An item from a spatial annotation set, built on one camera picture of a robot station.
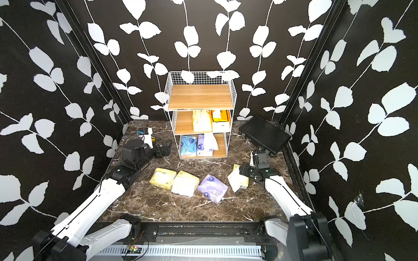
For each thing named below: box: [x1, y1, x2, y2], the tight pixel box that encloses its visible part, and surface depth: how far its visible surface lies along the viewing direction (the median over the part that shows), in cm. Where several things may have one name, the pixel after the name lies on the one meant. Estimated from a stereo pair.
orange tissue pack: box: [205, 109, 232, 133], surface depth 80 cm
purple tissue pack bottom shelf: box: [197, 132, 219, 158], surface depth 100 cm
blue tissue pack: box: [180, 134, 199, 158], surface depth 101 cm
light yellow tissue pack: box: [149, 167, 177, 191], surface depth 90 cm
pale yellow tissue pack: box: [226, 164, 250, 194], surface depth 88 cm
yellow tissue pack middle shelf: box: [192, 110, 213, 133], surface depth 83 cm
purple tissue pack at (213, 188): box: [197, 174, 229, 204], surface depth 85 cm
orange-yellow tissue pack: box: [171, 170, 200, 197], surface depth 88 cm
